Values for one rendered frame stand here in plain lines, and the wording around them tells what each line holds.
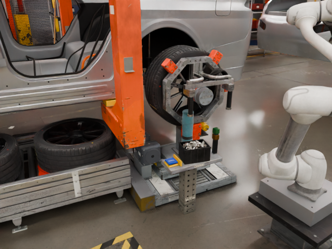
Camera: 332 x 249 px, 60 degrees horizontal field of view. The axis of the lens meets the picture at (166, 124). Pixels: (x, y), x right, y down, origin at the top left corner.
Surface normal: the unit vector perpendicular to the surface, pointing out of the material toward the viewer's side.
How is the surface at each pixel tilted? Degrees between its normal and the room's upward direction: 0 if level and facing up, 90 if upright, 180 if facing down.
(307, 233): 0
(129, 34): 90
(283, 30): 86
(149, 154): 90
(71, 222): 0
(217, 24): 90
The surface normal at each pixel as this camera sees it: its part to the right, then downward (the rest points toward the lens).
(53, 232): 0.00, -0.92
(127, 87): 0.43, 0.36
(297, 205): -0.84, 0.22
